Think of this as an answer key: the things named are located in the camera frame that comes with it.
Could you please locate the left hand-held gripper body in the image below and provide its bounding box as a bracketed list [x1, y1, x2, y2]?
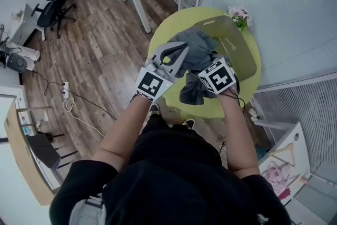
[134, 54, 178, 103]

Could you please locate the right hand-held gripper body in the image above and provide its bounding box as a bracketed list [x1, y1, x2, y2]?
[197, 56, 237, 95]

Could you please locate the dark grey garment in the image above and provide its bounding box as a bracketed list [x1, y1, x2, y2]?
[166, 27, 238, 106]

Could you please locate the grey plastic bin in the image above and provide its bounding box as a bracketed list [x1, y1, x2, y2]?
[193, 15, 258, 80]

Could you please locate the person's left forearm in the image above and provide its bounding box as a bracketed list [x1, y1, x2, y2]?
[93, 94, 154, 175]

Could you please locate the person's right forearm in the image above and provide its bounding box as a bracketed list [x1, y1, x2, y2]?
[217, 89, 261, 180]

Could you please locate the dark teal bin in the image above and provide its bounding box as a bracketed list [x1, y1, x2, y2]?
[256, 147, 271, 161]

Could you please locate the wooden clothes hanger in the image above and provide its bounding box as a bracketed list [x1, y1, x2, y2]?
[265, 143, 296, 167]

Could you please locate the round table with yellow tablecloth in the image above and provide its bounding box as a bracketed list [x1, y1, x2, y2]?
[147, 6, 263, 120]

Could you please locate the person's left shoe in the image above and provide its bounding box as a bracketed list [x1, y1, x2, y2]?
[148, 102, 162, 117]

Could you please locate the person's shoe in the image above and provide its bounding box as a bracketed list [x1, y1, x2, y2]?
[148, 102, 162, 117]
[183, 118, 196, 130]

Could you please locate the white floor plug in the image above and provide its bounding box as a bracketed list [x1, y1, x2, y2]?
[249, 107, 260, 122]

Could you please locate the person's right shoe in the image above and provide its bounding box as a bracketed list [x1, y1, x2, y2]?
[183, 118, 196, 130]

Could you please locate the pink flower bouquet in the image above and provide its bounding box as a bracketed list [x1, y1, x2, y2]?
[227, 5, 254, 33]

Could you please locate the white power strip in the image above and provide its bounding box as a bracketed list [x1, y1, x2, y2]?
[62, 81, 70, 100]

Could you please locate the person's black shirt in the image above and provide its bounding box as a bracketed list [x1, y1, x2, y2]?
[48, 112, 292, 225]

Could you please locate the light pink garment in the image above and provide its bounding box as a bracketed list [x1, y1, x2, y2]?
[263, 165, 291, 193]

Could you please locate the black office chair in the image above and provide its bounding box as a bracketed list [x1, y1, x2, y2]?
[31, 0, 77, 39]

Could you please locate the black stool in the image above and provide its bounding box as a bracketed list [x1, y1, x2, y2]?
[27, 131, 79, 170]

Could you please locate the red cloth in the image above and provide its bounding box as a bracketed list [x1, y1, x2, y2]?
[279, 188, 292, 201]

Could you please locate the black round device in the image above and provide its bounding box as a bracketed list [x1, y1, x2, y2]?
[7, 54, 28, 73]

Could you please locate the small white side desk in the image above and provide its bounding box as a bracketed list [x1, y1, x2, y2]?
[10, 4, 47, 47]

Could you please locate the grey worn pouch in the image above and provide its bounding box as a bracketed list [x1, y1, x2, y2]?
[69, 193, 106, 225]

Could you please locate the light wooden board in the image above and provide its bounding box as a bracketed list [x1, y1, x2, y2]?
[4, 99, 57, 207]

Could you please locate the black cable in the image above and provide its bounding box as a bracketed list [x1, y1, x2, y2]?
[31, 71, 117, 120]

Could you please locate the white cable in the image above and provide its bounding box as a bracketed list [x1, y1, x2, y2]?
[63, 97, 106, 138]

